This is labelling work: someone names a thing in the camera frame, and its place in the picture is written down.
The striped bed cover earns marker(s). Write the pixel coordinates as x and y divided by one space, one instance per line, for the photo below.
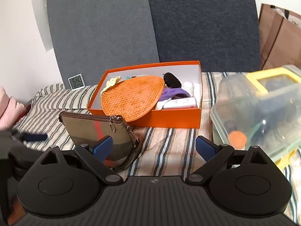
168 183

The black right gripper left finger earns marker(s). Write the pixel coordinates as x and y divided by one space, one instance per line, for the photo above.
100 156

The clear plastic storage container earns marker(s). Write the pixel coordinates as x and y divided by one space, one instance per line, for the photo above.
262 109

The brown paper bag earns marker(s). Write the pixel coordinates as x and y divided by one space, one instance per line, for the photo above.
279 37

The grey upholstered headboard panel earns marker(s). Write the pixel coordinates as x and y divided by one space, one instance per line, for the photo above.
92 36

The orange silicone mat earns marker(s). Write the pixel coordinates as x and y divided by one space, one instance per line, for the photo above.
132 98

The purple fleece cloth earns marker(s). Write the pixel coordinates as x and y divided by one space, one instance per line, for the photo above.
173 93

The orange cardboard box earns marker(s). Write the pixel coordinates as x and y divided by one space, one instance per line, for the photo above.
173 118

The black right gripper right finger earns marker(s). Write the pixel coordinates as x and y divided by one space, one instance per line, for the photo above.
207 156

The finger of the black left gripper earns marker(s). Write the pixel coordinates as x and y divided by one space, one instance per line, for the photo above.
29 137

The dark blue headboard panel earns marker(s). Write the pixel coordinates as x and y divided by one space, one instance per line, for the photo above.
223 35

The beige scrunchie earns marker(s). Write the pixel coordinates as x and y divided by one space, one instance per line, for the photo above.
110 83

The brown plaid zipper pouch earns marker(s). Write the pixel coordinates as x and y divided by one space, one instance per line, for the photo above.
89 129

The white digital clock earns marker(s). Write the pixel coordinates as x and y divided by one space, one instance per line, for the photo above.
76 82

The pink pillow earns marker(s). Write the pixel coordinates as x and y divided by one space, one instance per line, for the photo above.
11 110

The black pompom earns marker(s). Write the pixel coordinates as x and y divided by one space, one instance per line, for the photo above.
171 81

